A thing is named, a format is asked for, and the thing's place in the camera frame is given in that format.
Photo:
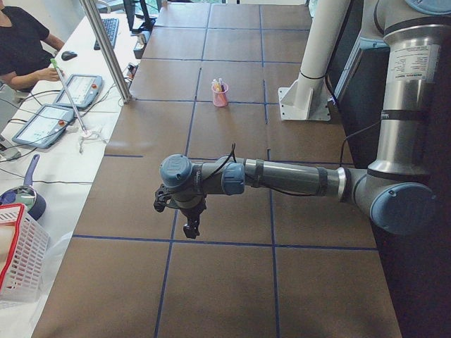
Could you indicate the blue pot with lid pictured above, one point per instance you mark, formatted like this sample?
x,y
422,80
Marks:
x,y
25,194

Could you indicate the purple marker pen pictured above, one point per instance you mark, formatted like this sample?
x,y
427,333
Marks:
x,y
222,85

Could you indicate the long metal rod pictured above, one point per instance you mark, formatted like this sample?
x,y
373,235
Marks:
x,y
85,132

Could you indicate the near teach pendant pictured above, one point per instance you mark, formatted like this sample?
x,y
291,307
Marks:
x,y
45,127

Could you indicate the black keyboard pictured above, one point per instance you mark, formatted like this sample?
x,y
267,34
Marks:
x,y
111,26

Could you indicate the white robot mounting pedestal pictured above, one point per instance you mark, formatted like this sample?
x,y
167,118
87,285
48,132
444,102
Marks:
x,y
307,97

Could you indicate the black computer mouse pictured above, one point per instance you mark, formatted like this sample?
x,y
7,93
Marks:
x,y
68,55

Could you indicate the person hand on table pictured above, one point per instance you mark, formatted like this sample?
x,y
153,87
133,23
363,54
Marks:
x,y
49,74

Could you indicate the teach pendant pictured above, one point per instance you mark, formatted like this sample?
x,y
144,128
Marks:
x,y
45,127
84,89

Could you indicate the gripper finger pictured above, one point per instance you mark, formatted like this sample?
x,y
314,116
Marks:
x,y
187,229
195,227

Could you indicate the far black monitor stand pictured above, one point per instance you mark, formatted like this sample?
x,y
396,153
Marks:
x,y
138,17

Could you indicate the white red plastic basket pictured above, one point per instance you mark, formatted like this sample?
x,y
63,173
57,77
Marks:
x,y
23,246

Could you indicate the pink mesh pen holder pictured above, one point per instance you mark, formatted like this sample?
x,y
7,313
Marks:
x,y
220,98

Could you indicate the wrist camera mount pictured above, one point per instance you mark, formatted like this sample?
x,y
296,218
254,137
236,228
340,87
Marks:
x,y
163,199

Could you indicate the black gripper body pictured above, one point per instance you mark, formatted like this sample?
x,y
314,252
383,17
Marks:
x,y
189,213

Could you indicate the seated person black shirt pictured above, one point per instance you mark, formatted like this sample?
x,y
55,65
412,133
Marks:
x,y
22,53

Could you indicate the far teach pendant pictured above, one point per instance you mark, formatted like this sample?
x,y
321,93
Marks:
x,y
84,89

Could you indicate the aluminium frame post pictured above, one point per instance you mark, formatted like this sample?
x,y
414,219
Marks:
x,y
100,34

